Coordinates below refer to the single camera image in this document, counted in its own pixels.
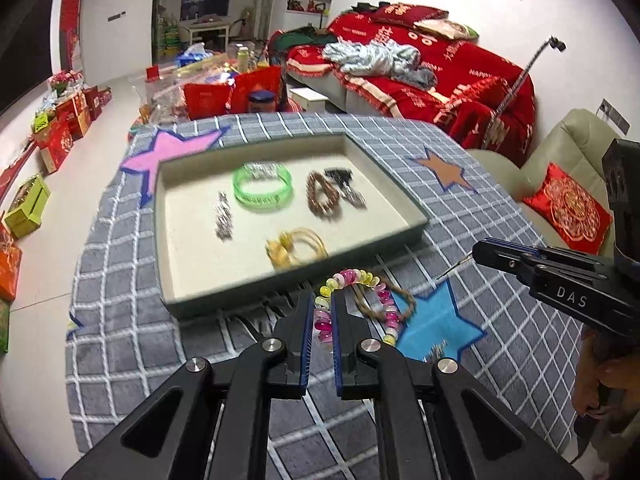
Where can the black claw clip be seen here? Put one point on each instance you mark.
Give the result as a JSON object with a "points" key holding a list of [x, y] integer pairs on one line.
{"points": [[337, 176]]}

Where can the beige armchair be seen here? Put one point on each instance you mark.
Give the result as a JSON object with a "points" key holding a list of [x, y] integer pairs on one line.
{"points": [[575, 140]]}

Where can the red paper bag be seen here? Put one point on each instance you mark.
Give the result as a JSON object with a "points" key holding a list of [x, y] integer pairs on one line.
{"points": [[260, 82]]}

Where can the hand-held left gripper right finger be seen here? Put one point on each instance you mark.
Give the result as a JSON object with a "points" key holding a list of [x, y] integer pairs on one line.
{"points": [[336, 345]]}

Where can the red gift box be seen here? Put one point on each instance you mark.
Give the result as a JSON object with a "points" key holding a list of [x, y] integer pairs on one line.
{"points": [[205, 100]]}

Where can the red embroidered cushion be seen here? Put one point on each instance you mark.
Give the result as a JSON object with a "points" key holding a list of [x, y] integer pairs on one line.
{"points": [[570, 207]]}

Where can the orange gift bag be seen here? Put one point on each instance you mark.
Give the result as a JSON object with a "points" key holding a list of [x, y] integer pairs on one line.
{"points": [[9, 272]]}

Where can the sofa with red cover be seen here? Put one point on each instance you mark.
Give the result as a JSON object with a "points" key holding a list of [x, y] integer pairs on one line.
{"points": [[465, 75]]}

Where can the green translucent bangle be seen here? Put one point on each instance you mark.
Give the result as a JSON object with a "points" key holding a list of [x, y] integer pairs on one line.
{"points": [[240, 192]]}

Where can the silver star hair clip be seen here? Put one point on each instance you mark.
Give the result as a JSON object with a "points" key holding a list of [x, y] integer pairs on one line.
{"points": [[223, 220]]}

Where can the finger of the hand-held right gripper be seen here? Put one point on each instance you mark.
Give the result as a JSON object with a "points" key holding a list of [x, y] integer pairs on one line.
{"points": [[550, 280]]}

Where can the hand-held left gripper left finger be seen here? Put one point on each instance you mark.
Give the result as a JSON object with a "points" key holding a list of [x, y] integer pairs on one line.
{"points": [[305, 340]]}

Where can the red cardboard box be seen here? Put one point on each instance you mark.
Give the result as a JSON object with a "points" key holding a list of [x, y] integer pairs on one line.
{"points": [[55, 145]]}

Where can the grey cardboard tray box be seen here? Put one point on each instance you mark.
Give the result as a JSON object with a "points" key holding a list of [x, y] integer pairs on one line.
{"points": [[200, 240]]}

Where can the yellow-green fruit box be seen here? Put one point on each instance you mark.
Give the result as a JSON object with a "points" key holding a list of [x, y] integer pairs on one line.
{"points": [[27, 207]]}

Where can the selfie stick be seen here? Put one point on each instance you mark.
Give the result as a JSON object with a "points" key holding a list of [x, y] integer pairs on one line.
{"points": [[520, 82]]}

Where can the grey checked star tablecloth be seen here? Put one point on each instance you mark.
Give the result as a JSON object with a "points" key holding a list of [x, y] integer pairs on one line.
{"points": [[125, 310]]}

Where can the person's right hand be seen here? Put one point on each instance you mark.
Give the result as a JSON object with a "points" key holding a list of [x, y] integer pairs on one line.
{"points": [[600, 375]]}

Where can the blue lidded jar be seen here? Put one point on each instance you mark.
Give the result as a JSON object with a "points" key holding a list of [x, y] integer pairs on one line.
{"points": [[261, 101]]}

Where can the wall television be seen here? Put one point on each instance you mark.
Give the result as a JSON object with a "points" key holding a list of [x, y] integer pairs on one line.
{"points": [[25, 60]]}

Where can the floral pillow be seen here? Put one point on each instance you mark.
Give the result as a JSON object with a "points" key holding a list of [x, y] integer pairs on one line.
{"points": [[445, 27]]}

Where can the red printed pillow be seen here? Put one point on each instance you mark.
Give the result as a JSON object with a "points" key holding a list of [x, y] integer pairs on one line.
{"points": [[407, 14]]}

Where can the white dining table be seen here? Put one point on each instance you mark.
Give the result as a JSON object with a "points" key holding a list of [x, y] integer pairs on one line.
{"points": [[205, 27]]}

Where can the wall socket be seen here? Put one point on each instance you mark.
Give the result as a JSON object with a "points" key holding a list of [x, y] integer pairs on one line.
{"points": [[614, 116]]}

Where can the pile of light blue clothes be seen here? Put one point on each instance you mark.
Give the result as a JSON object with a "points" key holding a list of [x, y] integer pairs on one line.
{"points": [[375, 57]]}

